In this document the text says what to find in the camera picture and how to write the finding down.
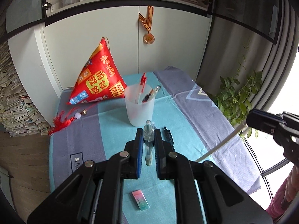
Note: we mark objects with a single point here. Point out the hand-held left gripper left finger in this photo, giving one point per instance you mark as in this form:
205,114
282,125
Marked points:
139,154

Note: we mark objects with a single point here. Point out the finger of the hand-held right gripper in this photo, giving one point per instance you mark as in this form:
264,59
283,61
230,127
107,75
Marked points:
268,112
264,123

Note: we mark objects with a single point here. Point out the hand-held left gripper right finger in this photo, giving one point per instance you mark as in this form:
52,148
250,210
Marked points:
159,154

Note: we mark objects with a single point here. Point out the clear gel pen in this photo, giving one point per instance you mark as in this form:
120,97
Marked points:
149,144

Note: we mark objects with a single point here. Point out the translucent plastic cup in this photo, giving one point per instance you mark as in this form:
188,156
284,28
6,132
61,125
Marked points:
140,114

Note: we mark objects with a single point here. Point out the orange and black pen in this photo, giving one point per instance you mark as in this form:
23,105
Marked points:
151,93

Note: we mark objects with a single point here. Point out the red gel pen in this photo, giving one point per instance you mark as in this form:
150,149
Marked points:
143,80

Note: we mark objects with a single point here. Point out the person's right forearm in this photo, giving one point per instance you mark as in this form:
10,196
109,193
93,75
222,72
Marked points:
285,191

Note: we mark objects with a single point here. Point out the grey curtain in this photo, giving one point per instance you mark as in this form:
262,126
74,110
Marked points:
275,79

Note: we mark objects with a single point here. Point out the green leafy plant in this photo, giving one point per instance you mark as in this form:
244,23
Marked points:
236,102

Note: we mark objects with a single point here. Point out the pink and green eraser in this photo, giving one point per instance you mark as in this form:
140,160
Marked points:
140,199

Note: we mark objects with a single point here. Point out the blue and grey tablecloth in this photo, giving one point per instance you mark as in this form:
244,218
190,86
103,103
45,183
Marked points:
198,112

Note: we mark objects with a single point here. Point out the red tassel ornament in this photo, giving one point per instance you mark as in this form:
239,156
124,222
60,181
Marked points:
63,122

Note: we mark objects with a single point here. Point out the red pyramid-shaped bag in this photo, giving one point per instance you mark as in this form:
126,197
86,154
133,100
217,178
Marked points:
98,79

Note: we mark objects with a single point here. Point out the dark glass cabinet door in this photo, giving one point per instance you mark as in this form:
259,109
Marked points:
23,7
247,7

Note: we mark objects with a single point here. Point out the gold medal with striped ribbon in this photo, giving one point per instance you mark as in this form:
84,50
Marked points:
149,38

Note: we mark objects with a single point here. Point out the white bookshelf cabinet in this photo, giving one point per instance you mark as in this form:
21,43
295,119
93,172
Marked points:
93,35

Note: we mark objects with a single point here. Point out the large pile of paper stacks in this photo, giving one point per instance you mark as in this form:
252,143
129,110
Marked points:
18,112

